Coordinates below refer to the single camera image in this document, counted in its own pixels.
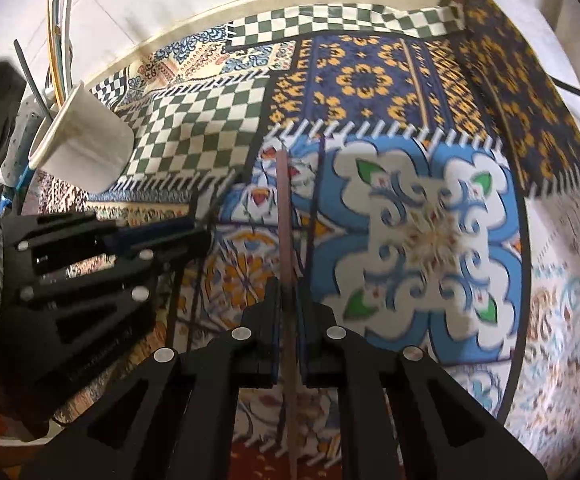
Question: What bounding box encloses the white ceramic utensil cup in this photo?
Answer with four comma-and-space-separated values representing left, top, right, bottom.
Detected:
28, 84, 135, 194

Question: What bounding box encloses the patterned patchwork mat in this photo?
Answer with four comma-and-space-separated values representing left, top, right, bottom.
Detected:
40, 0, 580, 479

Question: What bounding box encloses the yellow chopstick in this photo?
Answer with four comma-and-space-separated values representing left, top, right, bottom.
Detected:
46, 0, 64, 108

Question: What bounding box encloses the teal chopstick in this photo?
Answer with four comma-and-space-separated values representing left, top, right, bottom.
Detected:
51, 0, 64, 84

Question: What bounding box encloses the white plastic colander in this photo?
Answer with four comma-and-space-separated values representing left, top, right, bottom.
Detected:
0, 96, 45, 188

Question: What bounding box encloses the blue plastic basin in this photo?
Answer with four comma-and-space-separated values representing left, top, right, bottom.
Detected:
0, 166, 35, 217

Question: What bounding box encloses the pink chopstick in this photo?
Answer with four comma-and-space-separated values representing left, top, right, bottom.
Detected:
277, 148, 299, 480

